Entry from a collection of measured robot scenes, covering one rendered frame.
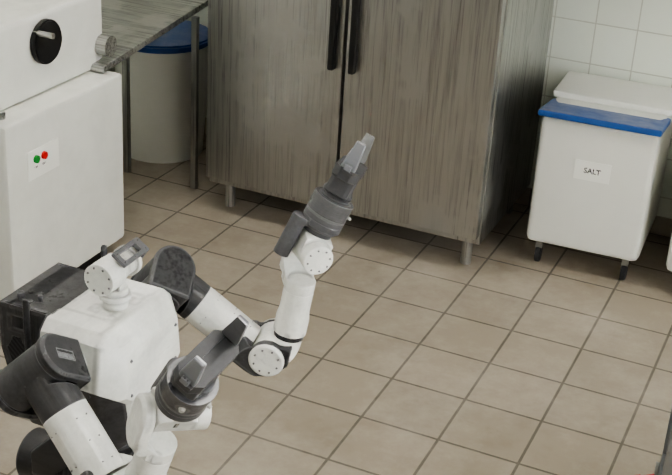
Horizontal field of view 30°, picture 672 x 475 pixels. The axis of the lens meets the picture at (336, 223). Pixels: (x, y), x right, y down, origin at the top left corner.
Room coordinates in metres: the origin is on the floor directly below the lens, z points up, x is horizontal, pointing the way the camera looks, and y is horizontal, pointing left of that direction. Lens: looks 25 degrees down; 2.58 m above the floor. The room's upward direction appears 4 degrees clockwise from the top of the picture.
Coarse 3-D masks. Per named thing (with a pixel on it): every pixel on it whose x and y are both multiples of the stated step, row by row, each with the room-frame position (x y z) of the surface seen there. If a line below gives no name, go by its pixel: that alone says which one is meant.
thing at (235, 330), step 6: (240, 318) 1.69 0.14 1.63; (234, 324) 1.70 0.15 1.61; (240, 324) 1.69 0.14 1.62; (246, 324) 1.68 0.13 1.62; (228, 330) 1.71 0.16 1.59; (234, 330) 1.70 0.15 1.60; (240, 330) 1.69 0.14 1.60; (228, 336) 1.71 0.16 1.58; (234, 336) 1.70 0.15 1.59; (240, 336) 1.70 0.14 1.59; (234, 342) 1.71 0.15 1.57
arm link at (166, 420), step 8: (160, 376) 1.78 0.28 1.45; (152, 384) 1.81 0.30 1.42; (152, 392) 1.76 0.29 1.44; (160, 400) 1.70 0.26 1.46; (160, 408) 1.70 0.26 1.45; (168, 408) 1.69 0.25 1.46; (208, 408) 1.76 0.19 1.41; (160, 416) 1.71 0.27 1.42; (168, 416) 1.70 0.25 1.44; (176, 416) 1.69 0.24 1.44; (184, 416) 1.69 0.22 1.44; (192, 416) 1.69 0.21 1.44; (200, 416) 1.75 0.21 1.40; (208, 416) 1.76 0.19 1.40; (160, 424) 1.71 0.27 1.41; (168, 424) 1.72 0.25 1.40; (176, 424) 1.72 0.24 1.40; (184, 424) 1.73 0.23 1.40; (192, 424) 1.74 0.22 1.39; (200, 424) 1.75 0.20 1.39; (208, 424) 1.76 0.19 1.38
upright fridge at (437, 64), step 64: (256, 0) 5.52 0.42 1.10; (320, 0) 5.39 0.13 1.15; (384, 0) 5.28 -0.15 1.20; (448, 0) 5.17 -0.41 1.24; (512, 0) 5.18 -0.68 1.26; (256, 64) 5.51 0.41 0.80; (320, 64) 5.39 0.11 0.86; (384, 64) 5.27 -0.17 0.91; (448, 64) 5.16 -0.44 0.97; (512, 64) 5.29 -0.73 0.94; (256, 128) 5.51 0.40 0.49; (320, 128) 5.38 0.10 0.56; (384, 128) 5.26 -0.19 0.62; (448, 128) 5.14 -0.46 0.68; (512, 128) 5.42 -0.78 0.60; (384, 192) 5.25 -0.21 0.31; (448, 192) 5.13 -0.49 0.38; (512, 192) 5.55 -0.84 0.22
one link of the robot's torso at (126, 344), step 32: (32, 288) 2.22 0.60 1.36; (64, 288) 2.23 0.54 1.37; (160, 288) 2.25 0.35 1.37; (0, 320) 2.16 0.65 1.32; (32, 320) 2.13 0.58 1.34; (64, 320) 2.10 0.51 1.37; (96, 320) 2.11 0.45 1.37; (128, 320) 2.12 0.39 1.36; (160, 320) 2.18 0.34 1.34; (96, 352) 2.04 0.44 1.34; (128, 352) 2.06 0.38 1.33; (160, 352) 2.16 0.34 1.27; (96, 384) 2.03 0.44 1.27; (128, 384) 2.05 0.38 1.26
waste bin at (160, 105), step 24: (144, 48) 6.13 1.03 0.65; (168, 48) 6.14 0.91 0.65; (120, 72) 6.24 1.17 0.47; (144, 72) 6.15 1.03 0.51; (168, 72) 6.15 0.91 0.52; (144, 96) 6.16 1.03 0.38; (168, 96) 6.16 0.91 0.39; (144, 120) 6.17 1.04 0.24; (168, 120) 6.17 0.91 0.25; (144, 144) 6.18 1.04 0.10; (168, 144) 6.18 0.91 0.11
